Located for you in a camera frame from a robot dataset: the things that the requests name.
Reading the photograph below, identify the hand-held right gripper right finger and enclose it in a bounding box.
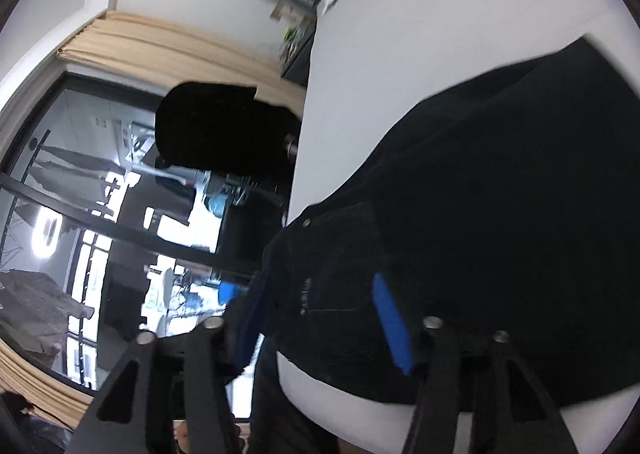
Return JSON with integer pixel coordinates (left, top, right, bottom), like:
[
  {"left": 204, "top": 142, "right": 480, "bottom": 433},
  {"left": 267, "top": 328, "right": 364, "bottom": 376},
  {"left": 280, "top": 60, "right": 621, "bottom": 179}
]
[{"left": 372, "top": 274, "right": 576, "bottom": 454}]

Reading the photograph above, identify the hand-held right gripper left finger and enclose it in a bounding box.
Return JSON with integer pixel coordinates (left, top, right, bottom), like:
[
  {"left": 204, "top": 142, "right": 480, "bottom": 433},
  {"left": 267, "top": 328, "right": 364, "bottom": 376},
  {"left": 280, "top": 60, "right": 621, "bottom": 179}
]
[{"left": 70, "top": 274, "right": 266, "bottom": 454}]

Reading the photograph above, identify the person's right hand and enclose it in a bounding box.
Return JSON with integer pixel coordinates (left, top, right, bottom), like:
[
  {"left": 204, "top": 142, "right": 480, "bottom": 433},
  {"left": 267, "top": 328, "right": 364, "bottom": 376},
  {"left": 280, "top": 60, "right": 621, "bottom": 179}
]
[{"left": 177, "top": 421, "right": 246, "bottom": 454}]

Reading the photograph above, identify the black hanging garment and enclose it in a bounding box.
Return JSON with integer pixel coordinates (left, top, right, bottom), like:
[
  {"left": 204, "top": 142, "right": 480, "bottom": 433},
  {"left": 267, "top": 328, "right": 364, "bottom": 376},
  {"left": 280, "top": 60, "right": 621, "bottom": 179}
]
[{"left": 154, "top": 81, "right": 301, "bottom": 185}]

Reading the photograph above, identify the beige curtain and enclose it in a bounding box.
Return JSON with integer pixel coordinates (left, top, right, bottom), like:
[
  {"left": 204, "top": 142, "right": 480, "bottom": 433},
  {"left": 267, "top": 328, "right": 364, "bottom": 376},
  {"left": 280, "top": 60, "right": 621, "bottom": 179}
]
[
  {"left": 56, "top": 11, "right": 307, "bottom": 110},
  {"left": 0, "top": 341, "right": 98, "bottom": 430}
]

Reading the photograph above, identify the glass sliding door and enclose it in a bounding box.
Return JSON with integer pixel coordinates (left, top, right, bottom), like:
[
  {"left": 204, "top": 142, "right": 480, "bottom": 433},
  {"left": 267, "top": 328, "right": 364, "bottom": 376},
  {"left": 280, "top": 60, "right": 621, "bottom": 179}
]
[{"left": 0, "top": 71, "right": 301, "bottom": 400}]

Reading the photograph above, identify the grey nightstand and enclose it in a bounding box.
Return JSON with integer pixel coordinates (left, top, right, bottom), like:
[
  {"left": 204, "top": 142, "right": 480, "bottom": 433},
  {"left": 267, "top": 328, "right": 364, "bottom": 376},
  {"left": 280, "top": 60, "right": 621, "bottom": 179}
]
[{"left": 280, "top": 16, "right": 318, "bottom": 84}]

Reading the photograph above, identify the white bed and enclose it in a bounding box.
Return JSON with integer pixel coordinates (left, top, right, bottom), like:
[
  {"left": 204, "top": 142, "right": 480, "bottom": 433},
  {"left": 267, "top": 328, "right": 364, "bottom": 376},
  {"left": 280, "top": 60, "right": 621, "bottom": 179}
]
[{"left": 277, "top": 0, "right": 640, "bottom": 454}]

